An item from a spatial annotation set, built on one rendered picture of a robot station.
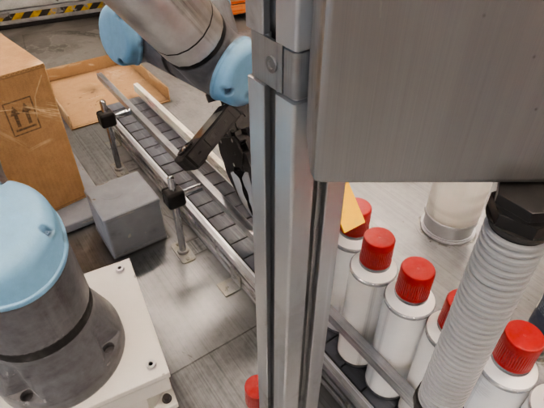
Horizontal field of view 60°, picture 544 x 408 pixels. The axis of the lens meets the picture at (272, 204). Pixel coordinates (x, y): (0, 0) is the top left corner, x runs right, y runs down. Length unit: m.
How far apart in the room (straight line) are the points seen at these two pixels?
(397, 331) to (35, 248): 0.35
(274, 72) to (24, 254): 0.29
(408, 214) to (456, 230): 0.10
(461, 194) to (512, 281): 0.49
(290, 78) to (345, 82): 0.05
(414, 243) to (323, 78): 0.63
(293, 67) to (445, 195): 0.55
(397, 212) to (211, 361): 0.40
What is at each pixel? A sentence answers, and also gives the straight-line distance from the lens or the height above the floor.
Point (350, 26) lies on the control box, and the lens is 0.19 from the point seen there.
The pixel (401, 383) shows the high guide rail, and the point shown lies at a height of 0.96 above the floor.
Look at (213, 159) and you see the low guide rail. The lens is 0.90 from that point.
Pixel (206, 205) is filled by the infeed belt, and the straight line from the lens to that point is 0.85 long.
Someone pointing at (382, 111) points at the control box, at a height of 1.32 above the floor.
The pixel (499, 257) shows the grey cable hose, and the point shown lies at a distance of 0.26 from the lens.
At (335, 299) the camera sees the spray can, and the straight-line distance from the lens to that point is 0.61.
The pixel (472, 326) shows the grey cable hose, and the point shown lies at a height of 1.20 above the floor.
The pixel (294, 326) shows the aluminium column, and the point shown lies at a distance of 0.38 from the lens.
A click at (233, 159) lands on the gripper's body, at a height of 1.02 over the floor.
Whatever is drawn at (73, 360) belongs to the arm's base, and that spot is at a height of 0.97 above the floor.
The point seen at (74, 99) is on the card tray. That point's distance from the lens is 1.38.
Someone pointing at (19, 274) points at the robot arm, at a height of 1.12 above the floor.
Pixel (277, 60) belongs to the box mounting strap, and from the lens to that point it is 0.25.
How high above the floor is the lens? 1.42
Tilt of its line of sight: 40 degrees down
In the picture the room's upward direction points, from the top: straight up
